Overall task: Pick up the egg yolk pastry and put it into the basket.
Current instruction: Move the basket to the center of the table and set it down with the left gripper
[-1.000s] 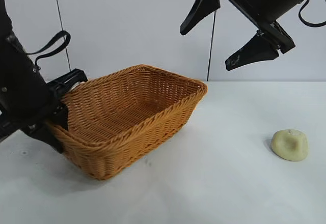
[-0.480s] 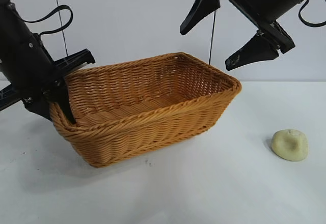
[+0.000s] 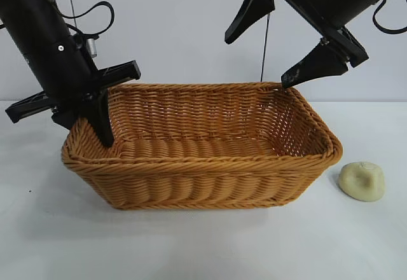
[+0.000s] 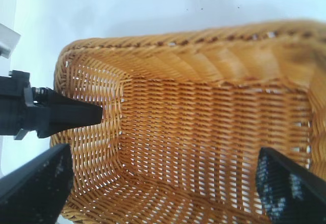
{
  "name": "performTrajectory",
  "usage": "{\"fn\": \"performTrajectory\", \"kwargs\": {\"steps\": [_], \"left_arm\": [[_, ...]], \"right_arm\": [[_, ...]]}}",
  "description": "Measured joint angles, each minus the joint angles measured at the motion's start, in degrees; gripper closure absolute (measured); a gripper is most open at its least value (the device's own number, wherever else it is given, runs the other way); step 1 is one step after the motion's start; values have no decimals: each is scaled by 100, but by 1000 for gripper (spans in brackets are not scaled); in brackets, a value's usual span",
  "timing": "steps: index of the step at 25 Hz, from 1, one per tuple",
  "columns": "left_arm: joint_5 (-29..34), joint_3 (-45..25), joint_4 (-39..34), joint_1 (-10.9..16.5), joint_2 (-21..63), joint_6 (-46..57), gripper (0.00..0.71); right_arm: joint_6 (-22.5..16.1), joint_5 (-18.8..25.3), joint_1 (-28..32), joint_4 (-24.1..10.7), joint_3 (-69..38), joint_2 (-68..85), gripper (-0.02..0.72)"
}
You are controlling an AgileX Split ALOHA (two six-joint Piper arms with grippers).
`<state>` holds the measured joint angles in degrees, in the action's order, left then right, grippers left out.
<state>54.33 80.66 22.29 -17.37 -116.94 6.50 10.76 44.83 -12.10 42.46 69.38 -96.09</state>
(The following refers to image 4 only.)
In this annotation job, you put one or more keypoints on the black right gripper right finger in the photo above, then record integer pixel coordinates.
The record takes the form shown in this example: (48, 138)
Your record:
(293, 193)

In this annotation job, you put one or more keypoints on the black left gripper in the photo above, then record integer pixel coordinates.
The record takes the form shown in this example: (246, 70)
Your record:
(15, 107)

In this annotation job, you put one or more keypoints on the brown woven wicker basket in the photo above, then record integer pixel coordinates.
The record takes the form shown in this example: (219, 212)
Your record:
(203, 119)

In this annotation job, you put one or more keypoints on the grey metal frame piece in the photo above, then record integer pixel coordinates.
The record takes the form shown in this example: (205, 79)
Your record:
(7, 40)

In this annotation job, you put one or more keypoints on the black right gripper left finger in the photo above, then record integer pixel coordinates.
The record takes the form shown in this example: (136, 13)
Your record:
(33, 188)

